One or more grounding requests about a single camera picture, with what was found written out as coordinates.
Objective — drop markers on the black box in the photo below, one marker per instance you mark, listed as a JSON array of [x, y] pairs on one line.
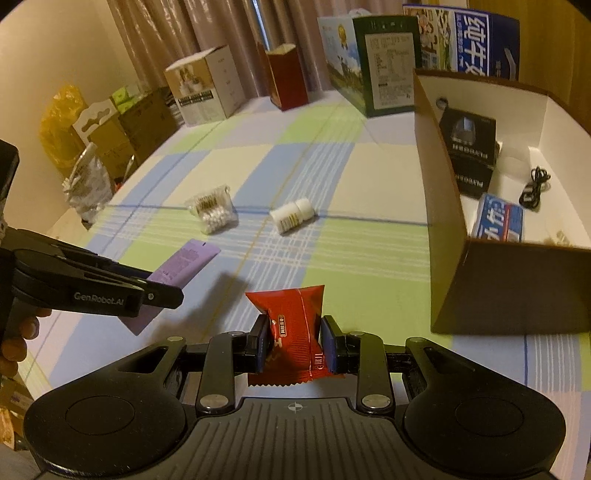
[[466, 157]]

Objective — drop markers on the tan carton with cutout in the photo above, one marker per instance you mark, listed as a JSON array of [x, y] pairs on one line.
[[106, 138]]

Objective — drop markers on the yellow plastic bag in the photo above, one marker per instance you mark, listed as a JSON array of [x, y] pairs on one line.
[[60, 124]]

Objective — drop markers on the purple cosmetic tube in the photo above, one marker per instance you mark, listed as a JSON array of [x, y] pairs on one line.
[[184, 263]]

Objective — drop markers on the brown cardboard box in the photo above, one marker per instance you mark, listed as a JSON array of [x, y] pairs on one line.
[[443, 207]]

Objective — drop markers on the person's left hand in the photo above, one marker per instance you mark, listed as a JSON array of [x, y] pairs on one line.
[[16, 353]]

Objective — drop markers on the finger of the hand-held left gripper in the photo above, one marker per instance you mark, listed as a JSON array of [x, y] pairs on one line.
[[83, 262], [161, 295]]

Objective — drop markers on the green milk carton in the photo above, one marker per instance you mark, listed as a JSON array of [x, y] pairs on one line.
[[388, 69]]

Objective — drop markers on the white pill bottle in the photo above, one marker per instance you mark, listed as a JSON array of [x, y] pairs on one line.
[[291, 217]]

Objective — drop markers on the dark red box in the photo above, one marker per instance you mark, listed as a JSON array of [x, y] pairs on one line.
[[288, 78]]

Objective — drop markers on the beige curtain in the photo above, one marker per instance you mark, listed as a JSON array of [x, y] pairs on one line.
[[207, 27]]

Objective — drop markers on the white printed box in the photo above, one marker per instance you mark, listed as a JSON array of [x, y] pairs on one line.
[[203, 92]]

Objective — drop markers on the clear plastic bag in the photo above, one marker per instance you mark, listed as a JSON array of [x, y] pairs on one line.
[[87, 184]]

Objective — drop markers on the plaid tablecloth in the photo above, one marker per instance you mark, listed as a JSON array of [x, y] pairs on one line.
[[323, 184]]

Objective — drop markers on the red snack packet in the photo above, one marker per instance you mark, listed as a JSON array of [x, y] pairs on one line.
[[291, 314]]

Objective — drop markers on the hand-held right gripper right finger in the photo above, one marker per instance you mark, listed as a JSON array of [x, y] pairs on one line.
[[328, 344]]

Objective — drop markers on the bag of cotton swabs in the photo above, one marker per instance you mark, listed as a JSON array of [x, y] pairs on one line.
[[212, 212]]

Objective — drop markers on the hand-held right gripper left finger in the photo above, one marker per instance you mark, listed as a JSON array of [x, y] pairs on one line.
[[263, 341]]

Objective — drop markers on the blue and white packet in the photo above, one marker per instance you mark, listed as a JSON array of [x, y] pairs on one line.
[[498, 219]]

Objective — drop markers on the green tissue pack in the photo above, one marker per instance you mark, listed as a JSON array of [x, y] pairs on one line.
[[124, 97]]

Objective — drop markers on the blue and white milk carton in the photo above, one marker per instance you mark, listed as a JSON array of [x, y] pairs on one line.
[[475, 32]]

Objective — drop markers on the brown cardboard carton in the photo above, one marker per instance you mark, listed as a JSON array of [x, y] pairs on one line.
[[147, 124]]

